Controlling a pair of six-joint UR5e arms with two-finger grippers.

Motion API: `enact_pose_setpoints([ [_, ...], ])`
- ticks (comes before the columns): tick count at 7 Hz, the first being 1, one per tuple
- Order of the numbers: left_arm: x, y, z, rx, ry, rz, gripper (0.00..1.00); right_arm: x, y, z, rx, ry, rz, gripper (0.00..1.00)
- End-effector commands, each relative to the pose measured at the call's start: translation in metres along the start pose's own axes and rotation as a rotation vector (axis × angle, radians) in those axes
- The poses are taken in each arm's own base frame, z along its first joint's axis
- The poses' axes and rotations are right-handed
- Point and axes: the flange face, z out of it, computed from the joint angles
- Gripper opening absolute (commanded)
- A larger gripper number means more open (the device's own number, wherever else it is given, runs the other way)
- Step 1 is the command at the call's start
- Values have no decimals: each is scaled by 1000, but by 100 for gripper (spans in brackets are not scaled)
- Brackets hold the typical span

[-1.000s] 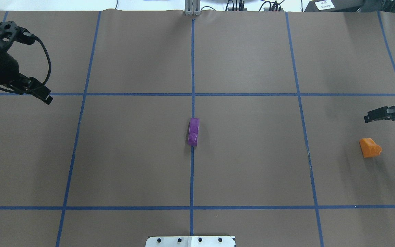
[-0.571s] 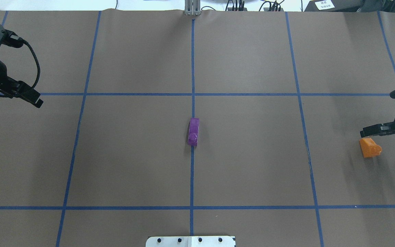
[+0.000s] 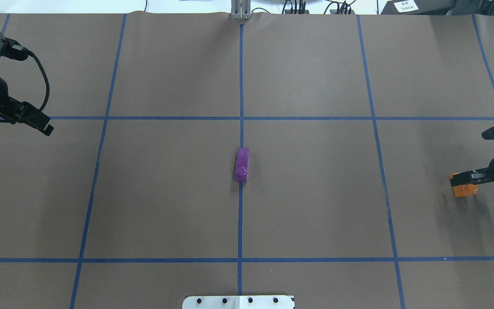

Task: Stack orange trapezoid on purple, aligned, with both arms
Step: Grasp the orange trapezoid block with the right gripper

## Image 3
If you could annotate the black power strip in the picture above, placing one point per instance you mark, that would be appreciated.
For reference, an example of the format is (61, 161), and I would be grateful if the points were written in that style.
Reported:
(294, 7)

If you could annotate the black box with label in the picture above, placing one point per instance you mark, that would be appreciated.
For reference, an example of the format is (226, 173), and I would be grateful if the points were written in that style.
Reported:
(417, 7)

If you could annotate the white metal mounting plate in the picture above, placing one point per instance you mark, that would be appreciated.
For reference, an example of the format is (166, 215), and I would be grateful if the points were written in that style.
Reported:
(240, 302)

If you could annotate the brown table mat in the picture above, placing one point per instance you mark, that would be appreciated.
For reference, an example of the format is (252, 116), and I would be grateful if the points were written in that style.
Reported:
(308, 156)

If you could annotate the grey aluminium camera post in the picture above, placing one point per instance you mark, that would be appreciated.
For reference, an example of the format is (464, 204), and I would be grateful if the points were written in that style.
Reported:
(241, 9)

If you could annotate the orange trapezoid block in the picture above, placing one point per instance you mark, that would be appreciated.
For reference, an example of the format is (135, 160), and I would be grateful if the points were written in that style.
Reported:
(463, 191)

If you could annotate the purple trapezoid block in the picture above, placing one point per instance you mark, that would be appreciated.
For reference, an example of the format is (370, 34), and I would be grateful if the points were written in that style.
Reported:
(242, 164)

